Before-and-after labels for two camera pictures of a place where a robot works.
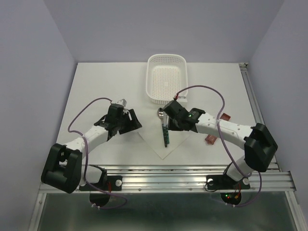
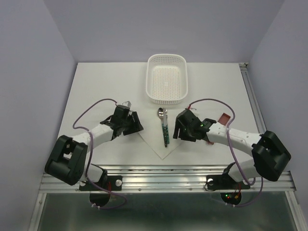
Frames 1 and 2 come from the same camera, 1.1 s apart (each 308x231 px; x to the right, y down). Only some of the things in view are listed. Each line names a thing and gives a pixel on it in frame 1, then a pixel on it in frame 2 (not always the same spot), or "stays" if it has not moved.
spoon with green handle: x=166 y=125 stays
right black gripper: x=172 y=126 -> x=183 y=136
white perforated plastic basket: x=166 y=74 stays
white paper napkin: x=152 y=132 stays
